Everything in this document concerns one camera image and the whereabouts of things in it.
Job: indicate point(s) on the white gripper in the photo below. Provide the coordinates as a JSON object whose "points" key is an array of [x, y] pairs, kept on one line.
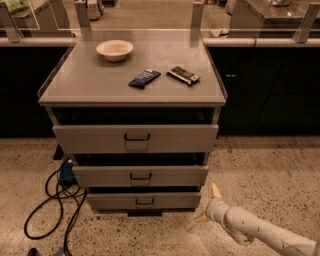
{"points": [[213, 207]]}

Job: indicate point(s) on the grey drawer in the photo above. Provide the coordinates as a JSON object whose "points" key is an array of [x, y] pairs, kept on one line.
{"points": [[82, 139], [129, 176], [135, 201]]}

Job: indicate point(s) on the blue power box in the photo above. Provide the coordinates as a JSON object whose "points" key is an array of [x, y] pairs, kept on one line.
{"points": [[66, 172]]}

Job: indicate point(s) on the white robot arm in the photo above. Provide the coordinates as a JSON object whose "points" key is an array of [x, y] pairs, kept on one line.
{"points": [[244, 227]]}

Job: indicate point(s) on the grey top drawer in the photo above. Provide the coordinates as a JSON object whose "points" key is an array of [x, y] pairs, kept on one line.
{"points": [[82, 139]]}

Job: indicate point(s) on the grey bottom drawer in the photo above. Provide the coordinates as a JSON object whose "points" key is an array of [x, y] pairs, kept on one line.
{"points": [[135, 201]]}

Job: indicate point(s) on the background steel table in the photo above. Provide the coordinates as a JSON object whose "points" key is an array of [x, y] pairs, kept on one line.
{"points": [[261, 19]]}

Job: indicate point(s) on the black snack bar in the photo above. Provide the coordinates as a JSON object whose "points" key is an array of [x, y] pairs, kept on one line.
{"points": [[183, 76]]}

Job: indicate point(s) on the grey drawer cabinet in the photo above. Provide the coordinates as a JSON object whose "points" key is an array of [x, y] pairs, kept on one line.
{"points": [[90, 90]]}

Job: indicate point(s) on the blue snack bar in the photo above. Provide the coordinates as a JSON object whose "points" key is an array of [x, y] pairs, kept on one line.
{"points": [[143, 79]]}

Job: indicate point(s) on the green bag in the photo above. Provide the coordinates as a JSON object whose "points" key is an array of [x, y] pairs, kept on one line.
{"points": [[15, 6]]}

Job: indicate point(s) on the grey middle drawer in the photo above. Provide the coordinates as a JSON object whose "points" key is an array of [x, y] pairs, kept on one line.
{"points": [[129, 176]]}

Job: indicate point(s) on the white bowl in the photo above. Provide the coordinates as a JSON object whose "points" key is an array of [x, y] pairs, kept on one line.
{"points": [[115, 50]]}

